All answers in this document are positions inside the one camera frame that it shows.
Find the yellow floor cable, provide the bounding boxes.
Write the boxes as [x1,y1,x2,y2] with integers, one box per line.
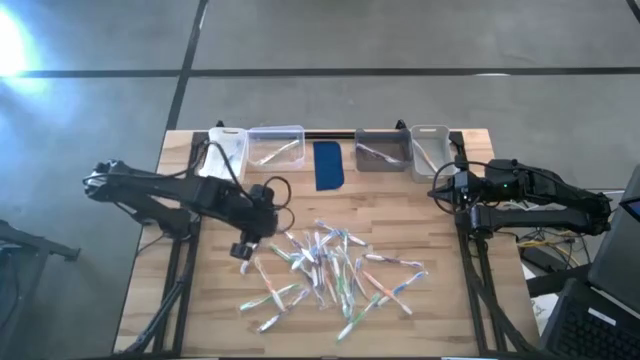
[516,227,617,251]

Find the light grey plastic bin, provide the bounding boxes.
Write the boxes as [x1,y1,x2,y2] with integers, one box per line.
[409,124,459,184]

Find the black keyboard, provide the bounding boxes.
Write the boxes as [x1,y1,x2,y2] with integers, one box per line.
[537,277,640,360]

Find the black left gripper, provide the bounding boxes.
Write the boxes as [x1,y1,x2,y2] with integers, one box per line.
[219,182,279,261]

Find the black metal stand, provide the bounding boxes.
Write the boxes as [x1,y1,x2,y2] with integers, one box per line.
[0,217,82,360]

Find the white paper sheet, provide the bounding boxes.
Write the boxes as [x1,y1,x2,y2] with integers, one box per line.
[522,262,562,334]

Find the computer monitor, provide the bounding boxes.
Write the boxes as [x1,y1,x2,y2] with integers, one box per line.
[587,164,640,315]

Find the dark grey plastic bin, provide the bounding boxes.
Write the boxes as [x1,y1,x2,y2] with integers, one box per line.
[353,119,414,174]

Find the white plastic bin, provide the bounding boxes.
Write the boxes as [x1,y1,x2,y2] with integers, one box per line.
[198,126,249,184]

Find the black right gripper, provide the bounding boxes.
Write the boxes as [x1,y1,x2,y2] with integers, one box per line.
[429,169,494,210]

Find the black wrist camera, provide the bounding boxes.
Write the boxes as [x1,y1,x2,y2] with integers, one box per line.
[248,182,276,207]
[485,158,522,190]

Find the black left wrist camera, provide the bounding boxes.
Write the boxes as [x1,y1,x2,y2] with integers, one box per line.
[248,182,276,207]

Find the black power brick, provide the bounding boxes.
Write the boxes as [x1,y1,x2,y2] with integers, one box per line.
[519,246,557,274]

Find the clear plastic bin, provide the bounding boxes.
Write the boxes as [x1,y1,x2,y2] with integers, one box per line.
[246,124,307,172]

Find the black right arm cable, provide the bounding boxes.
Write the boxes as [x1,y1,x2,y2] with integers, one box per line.
[428,158,501,216]

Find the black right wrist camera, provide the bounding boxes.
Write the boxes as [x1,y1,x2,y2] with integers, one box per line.
[485,158,522,190]

